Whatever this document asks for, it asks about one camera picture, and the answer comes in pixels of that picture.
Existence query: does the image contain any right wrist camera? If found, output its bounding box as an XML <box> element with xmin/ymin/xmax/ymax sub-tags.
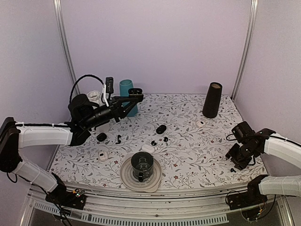
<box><xmin>231</xmin><ymin>121</ymin><xmax>255</xmax><ymax>143</ymax></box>

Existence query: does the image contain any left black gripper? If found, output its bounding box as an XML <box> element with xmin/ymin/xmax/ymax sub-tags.
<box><xmin>83</xmin><ymin>96</ymin><xmax>138</xmax><ymax>129</ymax></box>

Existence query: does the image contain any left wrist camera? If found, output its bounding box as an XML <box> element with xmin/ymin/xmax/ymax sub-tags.
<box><xmin>101</xmin><ymin>77</ymin><xmax>114</xmax><ymax>106</ymax></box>

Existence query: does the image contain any aluminium frame post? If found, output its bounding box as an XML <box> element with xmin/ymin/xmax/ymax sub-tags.
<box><xmin>53</xmin><ymin>0</ymin><xmax>77</xmax><ymax>85</ymax></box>
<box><xmin>231</xmin><ymin>0</ymin><xmax>259</xmax><ymax>102</ymax></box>

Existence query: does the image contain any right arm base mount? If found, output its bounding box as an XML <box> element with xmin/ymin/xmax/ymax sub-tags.
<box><xmin>225</xmin><ymin>191</ymin><xmax>268</xmax><ymax>210</ymax></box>

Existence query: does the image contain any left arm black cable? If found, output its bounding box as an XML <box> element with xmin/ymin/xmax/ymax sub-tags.
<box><xmin>69</xmin><ymin>74</ymin><xmax>105</xmax><ymax>104</ymax></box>

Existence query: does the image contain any dark glass mug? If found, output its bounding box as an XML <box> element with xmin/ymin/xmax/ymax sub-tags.
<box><xmin>131</xmin><ymin>152</ymin><xmax>154</xmax><ymax>182</ymax></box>

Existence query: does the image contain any grey ceramic plate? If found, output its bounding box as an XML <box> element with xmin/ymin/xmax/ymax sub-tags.
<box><xmin>120</xmin><ymin>154</ymin><xmax>163</xmax><ymax>193</ymax></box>

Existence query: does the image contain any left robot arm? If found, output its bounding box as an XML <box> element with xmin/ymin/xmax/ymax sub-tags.
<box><xmin>0</xmin><ymin>89</ymin><xmax>143</xmax><ymax>204</ymax></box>

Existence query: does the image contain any teal vase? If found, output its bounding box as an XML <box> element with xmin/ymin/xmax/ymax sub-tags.
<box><xmin>119</xmin><ymin>79</ymin><xmax>138</xmax><ymax>117</ymax></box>

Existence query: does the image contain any white ribbed vase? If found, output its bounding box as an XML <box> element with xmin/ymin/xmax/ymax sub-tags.
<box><xmin>86</xmin><ymin>90</ymin><xmax>111</xmax><ymax>132</ymax></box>

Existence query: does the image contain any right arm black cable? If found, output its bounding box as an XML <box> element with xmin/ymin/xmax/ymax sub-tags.
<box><xmin>226</xmin><ymin>133</ymin><xmax>301</xmax><ymax>145</ymax></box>

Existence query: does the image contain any black case with gold line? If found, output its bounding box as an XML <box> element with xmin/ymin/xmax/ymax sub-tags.
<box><xmin>128</xmin><ymin>88</ymin><xmax>144</xmax><ymax>99</ymax></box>

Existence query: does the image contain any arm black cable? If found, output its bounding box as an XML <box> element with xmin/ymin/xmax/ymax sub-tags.
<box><xmin>69</xmin><ymin>74</ymin><xmax>105</xmax><ymax>104</ymax></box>
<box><xmin>226</xmin><ymin>133</ymin><xmax>301</xmax><ymax>145</ymax></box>

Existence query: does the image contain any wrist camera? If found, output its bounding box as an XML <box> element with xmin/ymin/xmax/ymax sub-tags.
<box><xmin>231</xmin><ymin>121</ymin><xmax>255</xmax><ymax>143</ymax></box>
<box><xmin>101</xmin><ymin>77</ymin><xmax>114</xmax><ymax>106</ymax></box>

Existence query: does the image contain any black oval earbud case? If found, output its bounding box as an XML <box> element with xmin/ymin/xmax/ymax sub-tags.
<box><xmin>156</xmin><ymin>125</ymin><xmax>167</xmax><ymax>134</ymax></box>

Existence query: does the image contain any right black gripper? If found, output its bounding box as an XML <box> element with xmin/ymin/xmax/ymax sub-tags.
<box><xmin>226</xmin><ymin>143</ymin><xmax>258</xmax><ymax>170</ymax></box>

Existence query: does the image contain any left aluminium frame post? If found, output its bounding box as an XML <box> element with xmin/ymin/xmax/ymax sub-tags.
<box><xmin>53</xmin><ymin>0</ymin><xmax>77</xmax><ymax>85</ymax></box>

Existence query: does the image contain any dark brown vase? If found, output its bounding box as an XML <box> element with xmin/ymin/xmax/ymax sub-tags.
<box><xmin>202</xmin><ymin>82</ymin><xmax>222</xmax><ymax>118</ymax></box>

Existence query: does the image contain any right aluminium frame post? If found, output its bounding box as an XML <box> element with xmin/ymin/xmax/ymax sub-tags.
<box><xmin>231</xmin><ymin>0</ymin><xmax>259</xmax><ymax>102</ymax></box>

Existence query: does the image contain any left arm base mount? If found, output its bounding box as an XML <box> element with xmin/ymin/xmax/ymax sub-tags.
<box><xmin>45</xmin><ymin>188</ymin><xmax>87</xmax><ymax>210</ymax></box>

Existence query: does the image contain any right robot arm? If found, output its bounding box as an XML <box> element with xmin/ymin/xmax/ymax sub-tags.
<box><xmin>226</xmin><ymin>129</ymin><xmax>301</xmax><ymax>205</ymax></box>

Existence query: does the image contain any small black round case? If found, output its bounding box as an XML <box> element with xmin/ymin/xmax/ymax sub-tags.
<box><xmin>96</xmin><ymin>133</ymin><xmax>107</xmax><ymax>142</ymax></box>

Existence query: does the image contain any cream earbud case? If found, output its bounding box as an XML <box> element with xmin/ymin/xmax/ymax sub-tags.
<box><xmin>98</xmin><ymin>151</ymin><xmax>109</xmax><ymax>161</ymax></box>
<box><xmin>197</xmin><ymin>121</ymin><xmax>206</xmax><ymax>128</ymax></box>

